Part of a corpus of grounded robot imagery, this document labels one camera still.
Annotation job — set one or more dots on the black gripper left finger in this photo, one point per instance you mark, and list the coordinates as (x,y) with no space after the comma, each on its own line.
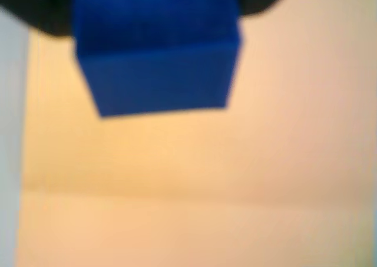
(35,4)

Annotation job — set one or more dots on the small blue cube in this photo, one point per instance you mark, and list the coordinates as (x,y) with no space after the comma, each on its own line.
(159,72)

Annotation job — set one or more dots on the orange square sheet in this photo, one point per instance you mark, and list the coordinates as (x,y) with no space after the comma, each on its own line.
(176,190)

